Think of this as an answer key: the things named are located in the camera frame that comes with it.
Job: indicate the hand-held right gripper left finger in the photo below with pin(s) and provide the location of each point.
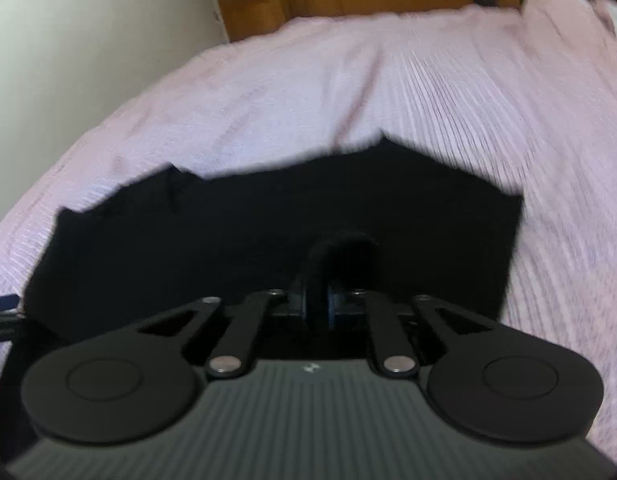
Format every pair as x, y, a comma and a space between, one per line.
264, 310

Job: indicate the black button cardigan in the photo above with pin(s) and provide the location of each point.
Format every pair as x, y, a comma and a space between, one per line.
238, 230

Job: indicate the pink quilt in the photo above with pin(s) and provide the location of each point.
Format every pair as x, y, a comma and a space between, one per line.
563, 15

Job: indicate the pink checkered bed sheet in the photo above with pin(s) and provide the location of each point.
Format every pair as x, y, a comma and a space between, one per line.
338, 85

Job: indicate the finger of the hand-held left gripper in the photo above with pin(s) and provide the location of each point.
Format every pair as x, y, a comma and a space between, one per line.
3, 325

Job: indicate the wooden shelf unit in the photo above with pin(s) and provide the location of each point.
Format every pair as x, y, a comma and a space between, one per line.
253, 15

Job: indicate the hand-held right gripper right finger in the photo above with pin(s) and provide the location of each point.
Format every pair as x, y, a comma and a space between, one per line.
333, 310

